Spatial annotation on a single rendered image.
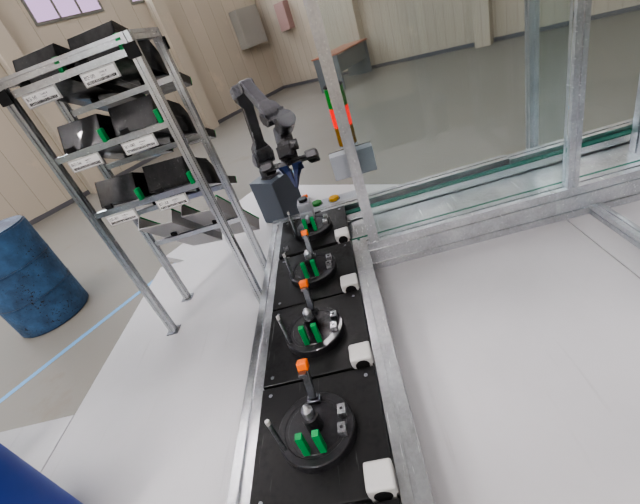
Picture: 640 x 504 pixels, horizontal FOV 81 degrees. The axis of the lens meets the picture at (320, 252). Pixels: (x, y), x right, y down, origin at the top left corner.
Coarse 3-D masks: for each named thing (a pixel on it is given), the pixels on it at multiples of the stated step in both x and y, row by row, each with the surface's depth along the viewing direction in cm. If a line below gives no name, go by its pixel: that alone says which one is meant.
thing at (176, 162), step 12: (180, 156) 99; (144, 168) 103; (156, 168) 102; (168, 168) 101; (180, 168) 100; (204, 168) 109; (156, 180) 103; (168, 180) 102; (180, 180) 101; (216, 180) 114
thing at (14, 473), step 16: (0, 448) 66; (0, 464) 64; (16, 464) 67; (0, 480) 63; (16, 480) 66; (32, 480) 69; (48, 480) 73; (0, 496) 62; (16, 496) 65; (32, 496) 67; (48, 496) 70; (64, 496) 75
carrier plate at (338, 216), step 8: (336, 208) 138; (344, 208) 136; (336, 216) 133; (344, 216) 131; (288, 224) 139; (336, 224) 128; (344, 224) 126; (288, 232) 134; (328, 232) 125; (288, 240) 129; (296, 240) 127; (312, 240) 124; (320, 240) 122; (328, 240) 121; (280, 248) 126; (296, 248) 123; (304, 248) 121; (312, 248) 120; (320, 248) 120; (280, 256) 121; (288, 256) 121
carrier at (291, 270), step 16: (304, 256) 105; (320, 256) 111; (336, 256) 112; (352, 256) 109; (288, 272) 112; (304, 272) 102; (320, 272) 104; (336, 272) 105; (352, 272) 103; (288, 288) 106; (320, 288) 101; (336, 288) 99; (352, 288) 96; (288, 304) 100
